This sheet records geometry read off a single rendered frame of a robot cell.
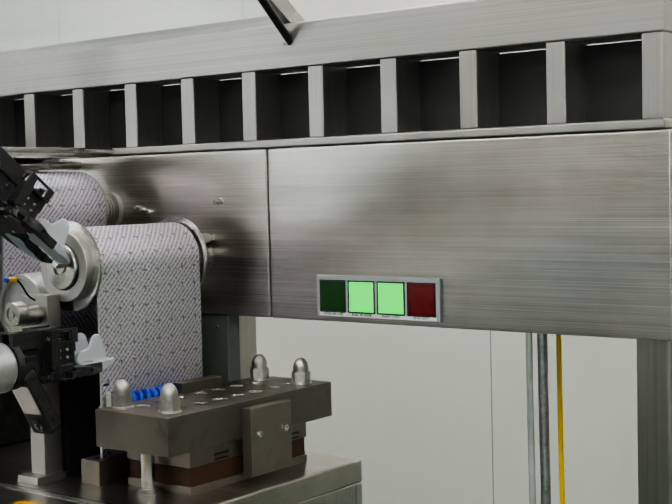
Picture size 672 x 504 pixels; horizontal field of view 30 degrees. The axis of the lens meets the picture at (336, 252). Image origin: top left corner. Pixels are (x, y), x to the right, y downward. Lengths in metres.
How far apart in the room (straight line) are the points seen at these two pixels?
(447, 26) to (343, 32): 0.21
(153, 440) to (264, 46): 0.73
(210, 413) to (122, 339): 0.22
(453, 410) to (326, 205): 2.76
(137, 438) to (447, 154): 0.65
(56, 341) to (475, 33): 0.80
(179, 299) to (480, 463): 2.76
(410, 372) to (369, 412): 0.27
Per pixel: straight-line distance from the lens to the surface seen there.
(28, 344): 1.95
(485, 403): 4.75
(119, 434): 1.99
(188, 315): 2.20
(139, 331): 2.12
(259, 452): 2.04
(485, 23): 1.97
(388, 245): 2.06
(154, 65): 2.42
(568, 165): 1.89
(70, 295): 2.08
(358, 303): 2.09
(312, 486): 2.09
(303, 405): 2.15
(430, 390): 4.87
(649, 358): 2.03
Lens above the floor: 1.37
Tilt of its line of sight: 3 degrees down
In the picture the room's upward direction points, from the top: 1 degrees counter-clockwise
